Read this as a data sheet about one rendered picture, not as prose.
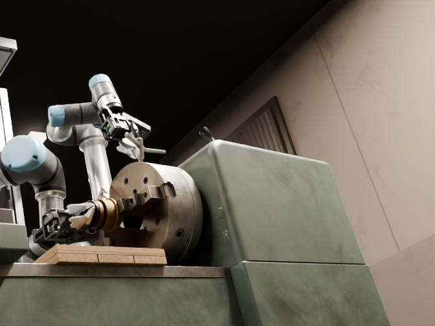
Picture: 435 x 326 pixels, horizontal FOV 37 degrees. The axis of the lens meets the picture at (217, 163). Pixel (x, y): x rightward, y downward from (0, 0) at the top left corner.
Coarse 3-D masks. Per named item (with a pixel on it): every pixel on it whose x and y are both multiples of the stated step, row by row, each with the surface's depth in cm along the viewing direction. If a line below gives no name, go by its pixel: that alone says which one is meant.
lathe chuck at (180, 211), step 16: (128, 176) 187; (144, 176) 182; (160, 176) 177; (176, 176) 182; (128, 192) 186; (176, 192) 176; (160, 208) 175; (176, 208) 174; (192, 208) 178; (128, 224) 187; (144, 224) 179; (160, 224) 174; (176, 224) 174; (192, 224) 178; (144, 240) 178; (160, 240) 173; (176, 240) 175; (176, 256) 178
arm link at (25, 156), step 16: (16, 144) 193; (32, 144) 193; (0, 160) 194; (16, 160) 191; (32, 160) 191; (48, 160) 198; (0, 176) 195; (16, 176) 194; (32, 176) 196; (48, 176) 200
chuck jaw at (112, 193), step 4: (104, 188) 189; (108, 188) 190; (112, 188) 191; (100, 192) 189; (104, 192) 188; (108, 192) 187; (112, 192) 188; (116, 192) 190; (100, 196) 189; (104, 196) 184; (108, 196) 184; (112, 196) 186; (116, 196) 187; (120, 196) 188; (116, 200) 184; (124, 216) 186
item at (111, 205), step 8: (96, 200) 176; (104, 200) 175; (112, 200) 176; (96, 208) 171; (104, 208) 173; (112, 208) 174; (96, 216) 171; (104, 216) 172; (112, 216) 173; (120, 216) 177; (96, 224) 171; (104, 224) 173; (112, 224) 174
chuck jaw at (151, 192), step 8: (168, 184) 177; (144, 192) 174; (152, 192) 173; (160, 192) 175; (168, 192) 175; (120, 200) 175; (128, 200) 176; (136, 200) 174; (144, 200) 174; (152, 200) 174; (160, 200) 175; (120, 208) 174; (128, 208) 175; (136, 208) 175; (144, 208) 176; (128, 216) 178; (136, 216) 179
